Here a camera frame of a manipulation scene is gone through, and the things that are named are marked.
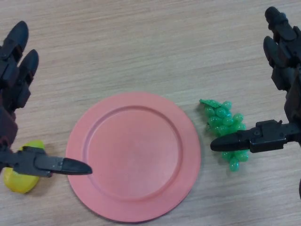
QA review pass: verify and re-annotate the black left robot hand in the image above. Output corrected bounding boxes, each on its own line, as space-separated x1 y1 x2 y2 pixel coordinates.
0 20 93 178

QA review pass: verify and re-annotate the yellow starfruit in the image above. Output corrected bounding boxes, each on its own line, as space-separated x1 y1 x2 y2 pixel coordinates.
3 139 46 194

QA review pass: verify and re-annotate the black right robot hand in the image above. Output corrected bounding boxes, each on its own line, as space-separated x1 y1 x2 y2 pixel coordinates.
210 6 301 153

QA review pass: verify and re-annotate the green grapes bunch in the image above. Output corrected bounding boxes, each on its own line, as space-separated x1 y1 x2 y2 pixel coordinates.
199 98 250 172

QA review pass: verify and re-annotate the pink round plate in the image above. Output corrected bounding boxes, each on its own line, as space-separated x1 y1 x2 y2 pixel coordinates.
65 92 202 223

